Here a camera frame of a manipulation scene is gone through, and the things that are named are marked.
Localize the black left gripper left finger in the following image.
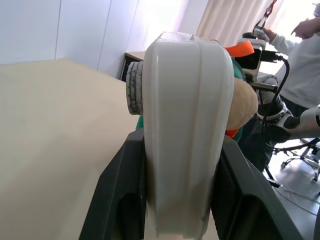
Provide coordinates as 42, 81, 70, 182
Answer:
79, 128, 149, 240

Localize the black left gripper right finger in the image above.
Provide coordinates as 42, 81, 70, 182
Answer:
210, 139, 304, 240

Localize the white box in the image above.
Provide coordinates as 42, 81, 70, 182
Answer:
141, 31, 235, 240

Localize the person's bare hand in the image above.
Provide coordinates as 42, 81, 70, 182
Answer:
290, 17, 316, 40

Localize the office chair base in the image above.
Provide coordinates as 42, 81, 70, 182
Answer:
280, 138, 320, 185

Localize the person in white sweater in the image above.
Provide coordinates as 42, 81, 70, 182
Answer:
239, 16, 320, 173

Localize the silver robot body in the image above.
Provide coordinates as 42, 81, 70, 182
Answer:
240, 36, 279, 84

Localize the white grey ribbed roll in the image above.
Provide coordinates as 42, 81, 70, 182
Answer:
125, 60, 146, 116

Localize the cream curtain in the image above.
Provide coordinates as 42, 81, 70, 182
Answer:
196, 0, 320, 44

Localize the thin cable on floor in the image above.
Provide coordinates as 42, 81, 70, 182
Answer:
281, 187, 320, 216

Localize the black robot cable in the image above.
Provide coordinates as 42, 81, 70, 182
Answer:
259, 55, 291, 131

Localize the red hanging strap with carabiner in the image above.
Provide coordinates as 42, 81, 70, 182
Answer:
264, 0, 279, 17

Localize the beige desk with dark frame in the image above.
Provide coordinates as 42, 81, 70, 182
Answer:
119, 50, 146, 82

